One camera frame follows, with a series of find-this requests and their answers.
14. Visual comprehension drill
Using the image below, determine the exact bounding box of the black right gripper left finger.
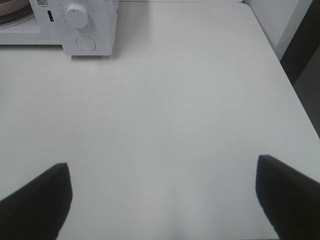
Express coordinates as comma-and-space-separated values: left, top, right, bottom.
0, 163, 73, 240

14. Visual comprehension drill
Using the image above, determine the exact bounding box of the lower white timer knob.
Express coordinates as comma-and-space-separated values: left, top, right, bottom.
64, 2, 93, 29

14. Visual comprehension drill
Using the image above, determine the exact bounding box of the pink round plate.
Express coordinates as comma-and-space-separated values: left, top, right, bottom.
0, 0, 30, 16

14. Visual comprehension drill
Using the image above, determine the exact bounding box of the round white door button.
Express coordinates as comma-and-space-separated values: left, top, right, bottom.
76, 35, 96, 51

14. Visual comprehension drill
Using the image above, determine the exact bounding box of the white microwave oven body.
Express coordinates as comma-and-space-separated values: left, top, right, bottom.
0, 0, 119, 56

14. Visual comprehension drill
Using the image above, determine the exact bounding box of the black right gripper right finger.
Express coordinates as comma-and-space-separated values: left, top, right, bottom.
255, 155, 320, 240

